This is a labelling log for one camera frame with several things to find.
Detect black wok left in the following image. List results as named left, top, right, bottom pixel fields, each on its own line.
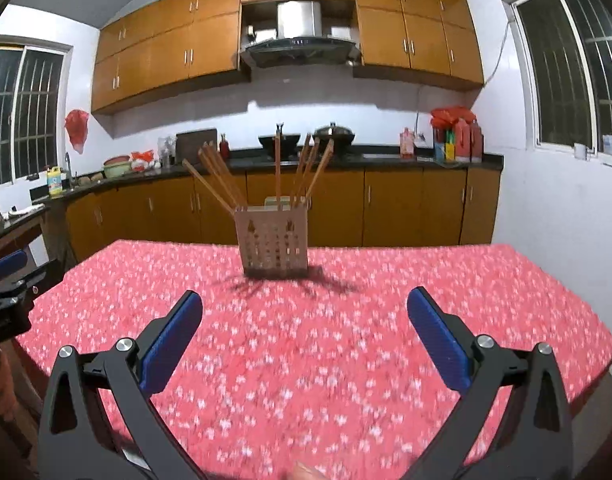
left=258, top=122, right=300, bottom=160

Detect barred window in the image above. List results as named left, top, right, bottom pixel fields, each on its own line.
left=0, top=44, right=65, bottom=185
left=504, top=0, right=612, bottom=157

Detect right barred window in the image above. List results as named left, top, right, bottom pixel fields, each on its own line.
left=504, top=0, right=612, bottom=157

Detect beige perforated utensil holder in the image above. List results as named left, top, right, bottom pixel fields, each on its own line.
left=234, top=197, right=308, bottom=280

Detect kitchen faucet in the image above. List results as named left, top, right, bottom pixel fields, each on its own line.
left=64, top=152, right=74, bottom=188

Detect red sauce bottle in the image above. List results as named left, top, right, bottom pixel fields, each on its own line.
left=219, top=133, right=231, bottom=160

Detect pink bottle on counter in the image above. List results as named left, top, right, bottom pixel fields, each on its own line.
left=399, top=127, right=415, bottom=158

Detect dark cutting board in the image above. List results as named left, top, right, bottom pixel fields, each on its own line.
left=175, top=128, right=218, bottom=165

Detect wooden lower kitchen cabinets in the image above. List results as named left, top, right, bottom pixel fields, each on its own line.
left=65, top=166, right=501, bottom=261

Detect red floral tablecloth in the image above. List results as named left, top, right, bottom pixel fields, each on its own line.
left=18, top=240, right=612, bottom=479

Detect black wok with lid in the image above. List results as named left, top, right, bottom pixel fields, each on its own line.
left=312, top=122, right=355, bottom=156

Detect steel range hood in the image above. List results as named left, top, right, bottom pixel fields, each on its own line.
left=240, top=0, right=361, bottom=70

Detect yellow detergent bottle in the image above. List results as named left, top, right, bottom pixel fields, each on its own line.
left=46, top=166, right=63, bottom=197

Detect left barred window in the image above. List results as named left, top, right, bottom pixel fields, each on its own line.
left=0, top=44, right=65, bottom=185

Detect clear plastic bag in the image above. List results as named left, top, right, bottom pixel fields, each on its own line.
left=157, top=136, right=176, bottom=168

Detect red white plastic bag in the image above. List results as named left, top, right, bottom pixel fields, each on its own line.
left=131, top=150, right=155, bottom=172

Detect wooden kitchen cabinets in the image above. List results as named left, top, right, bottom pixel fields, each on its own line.
left=65, top=166, right=501, bottom=261
left=91, top=0, right=484, bottom=114

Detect red plastic bag on wall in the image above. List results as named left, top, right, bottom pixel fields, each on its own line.
left=64, top=110, right=90, bottom=155

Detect red bags and bottles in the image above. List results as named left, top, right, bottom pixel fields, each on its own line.
left=431, top=106, right=484, bottom=162

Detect green pot with lid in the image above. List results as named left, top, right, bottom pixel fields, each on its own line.
left=103, top=155, right=131, bottom=179

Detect wooden chopstick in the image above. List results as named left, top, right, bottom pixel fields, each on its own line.
left=305, top=139, right=334, bottom=200
left=201, top=141, right=249, bottom=208
left=197, top=147, right=243, bottom=208
left=274, top=132, right=282, bottom=211
left=289, top=133, right=311, bottom=208
left=295, top=138, right=320, bottom=205
left=182, top=158, right=234, bottom=217

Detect wooden upper kitchen cabinets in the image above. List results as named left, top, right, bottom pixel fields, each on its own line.
left=91, top=0, right=484, bottom=114

